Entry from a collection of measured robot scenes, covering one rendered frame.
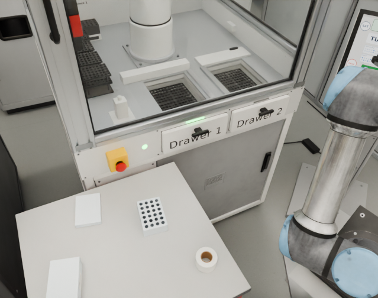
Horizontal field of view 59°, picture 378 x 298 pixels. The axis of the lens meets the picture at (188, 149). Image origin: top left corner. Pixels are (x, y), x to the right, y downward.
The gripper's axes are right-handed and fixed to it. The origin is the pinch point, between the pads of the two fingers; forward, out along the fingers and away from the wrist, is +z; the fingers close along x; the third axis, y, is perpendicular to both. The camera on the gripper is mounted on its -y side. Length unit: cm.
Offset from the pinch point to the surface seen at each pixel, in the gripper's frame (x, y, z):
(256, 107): 40, -30, -9
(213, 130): 53, -45, -17
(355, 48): 9.7, 8.5, 14.9
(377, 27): 4.0, 19.4, 14.9
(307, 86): 25, 9, 170
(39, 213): 95, -90, -55
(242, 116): 44, -36, -11
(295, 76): 29.5, -12.7, -2.5
